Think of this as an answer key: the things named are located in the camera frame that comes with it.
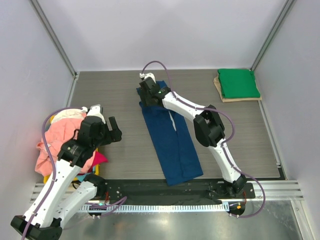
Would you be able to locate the blue Mickey print t-shirt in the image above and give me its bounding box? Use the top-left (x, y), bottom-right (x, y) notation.
top-left (136, 79), bottom-right (204, 186)

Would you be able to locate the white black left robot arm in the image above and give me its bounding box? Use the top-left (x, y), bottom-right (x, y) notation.
top-left (10, 115), bottom-right (122, 240)

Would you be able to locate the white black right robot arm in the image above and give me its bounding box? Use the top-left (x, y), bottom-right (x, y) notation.
top-left (136, 73), bottom-right (247, 198)

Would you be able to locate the magenta t-shirt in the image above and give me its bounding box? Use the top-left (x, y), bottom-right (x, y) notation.
top-left (87, 150), bottom-right (109, 173)

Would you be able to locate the cream white t-shirt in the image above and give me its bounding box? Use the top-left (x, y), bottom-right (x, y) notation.
top-left (50, 106), bottom-right (88, 124)

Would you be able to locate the pink t-shirt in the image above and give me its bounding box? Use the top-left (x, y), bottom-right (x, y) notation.
top-left (35, 118), bottom-right (84, 177)

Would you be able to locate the folded beige t-shirt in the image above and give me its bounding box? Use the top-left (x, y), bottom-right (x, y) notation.
top-left (213, 68), bottom-right (263, 103)

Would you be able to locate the yellow plastic bin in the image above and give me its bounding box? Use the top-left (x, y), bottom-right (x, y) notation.
top-left (43, 115), bottom-right (100, 184)

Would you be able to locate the folded green t-shirt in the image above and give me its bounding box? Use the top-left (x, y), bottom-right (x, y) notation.
top-left (217, 68), bottom-right (261, 100)

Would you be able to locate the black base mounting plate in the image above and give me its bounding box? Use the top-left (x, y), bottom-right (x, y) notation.
top-left (93, 178), bottom-right (256, 205)

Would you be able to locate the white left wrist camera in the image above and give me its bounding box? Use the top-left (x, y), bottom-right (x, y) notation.
top-left (81, 104), bottom-right (106, 124)

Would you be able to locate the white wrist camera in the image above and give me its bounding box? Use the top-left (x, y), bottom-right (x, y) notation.
top-left (139, 72), bottom-right (156, 82)
top-left (81, 104), bottom-right (106, 124)

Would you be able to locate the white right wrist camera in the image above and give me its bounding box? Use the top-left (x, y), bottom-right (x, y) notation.
top-left (139, 72), bottom-right (156, 82)

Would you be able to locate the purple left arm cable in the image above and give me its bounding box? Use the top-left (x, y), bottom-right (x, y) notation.
top-left (21, 107), bottom-right (127, 240)

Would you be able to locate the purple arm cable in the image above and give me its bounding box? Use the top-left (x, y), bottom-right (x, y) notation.
top-left (142, 60), bottom-right (266, 220)
top-left (21, 107), bottom-right (127, 240)

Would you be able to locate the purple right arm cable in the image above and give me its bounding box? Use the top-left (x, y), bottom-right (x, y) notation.
top-left (142, 60), bottom-right (266, 220)

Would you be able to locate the white slotted cable duct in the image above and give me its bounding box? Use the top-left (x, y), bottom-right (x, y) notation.
top-left (78, 202), bottom-right (230, 214)

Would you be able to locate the left aluminium frame post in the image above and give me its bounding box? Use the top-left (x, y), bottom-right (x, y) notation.
top-left (29, 0), bottom-right (77, 79)

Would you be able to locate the aluminium frame post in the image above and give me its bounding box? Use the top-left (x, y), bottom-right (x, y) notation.
top-left (29, 0), bottom-right (77, 79)
top-left (250, 0), bottom-right (296, 71)

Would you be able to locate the aluminium extrusion rail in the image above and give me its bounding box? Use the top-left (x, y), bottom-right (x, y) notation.
top-left (29, 180), bottom-right (304, 204)

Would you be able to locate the right aluminium frame post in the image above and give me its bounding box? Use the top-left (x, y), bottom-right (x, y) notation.
top-left (250, 0), bottom-right (296, 71)

